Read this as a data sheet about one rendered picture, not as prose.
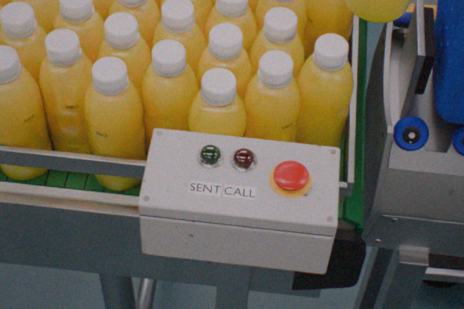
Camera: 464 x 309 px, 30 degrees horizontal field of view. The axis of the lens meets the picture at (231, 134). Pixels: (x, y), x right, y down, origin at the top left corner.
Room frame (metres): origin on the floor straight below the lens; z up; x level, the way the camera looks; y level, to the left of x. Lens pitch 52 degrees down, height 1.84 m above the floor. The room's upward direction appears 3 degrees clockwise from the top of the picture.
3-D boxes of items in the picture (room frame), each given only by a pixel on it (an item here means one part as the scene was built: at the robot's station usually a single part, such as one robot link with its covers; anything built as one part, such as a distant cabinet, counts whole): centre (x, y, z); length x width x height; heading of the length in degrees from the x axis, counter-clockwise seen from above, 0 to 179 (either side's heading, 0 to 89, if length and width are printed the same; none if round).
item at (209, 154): (0.54, 0.02, 1.11); 0.02 x 0.02 x 0.01
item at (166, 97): (0.68, 0.08, 0.99); 0.07 x 0.07 x 0.19
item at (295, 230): (0.52, -0.01, 1.05); 0.20 x 0.10 x 0.10; 86
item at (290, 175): (0.51, -0.06, 1.11); 0.04 x 0.04 x 0.01
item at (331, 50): (0.71, -0.11, 1.09); 0.04 x 0.04 x 0.02
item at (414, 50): (0.79, -0.24, 0.99); 0.10 x 0.02 x 0.12; 176
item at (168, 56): (0.68, 0.08, 1.09); 0.04 x 0.04 x 0.02
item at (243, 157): (0.54, -0.01, 1.11); 0.02 x 0.02 x 0.01
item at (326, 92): (0.71, -0.11, 0.99); 0.07 x 0.07 x 0.19
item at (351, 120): (0.80, -0.16, 0.96); 0.40 x 0.01 x 0.03; 176
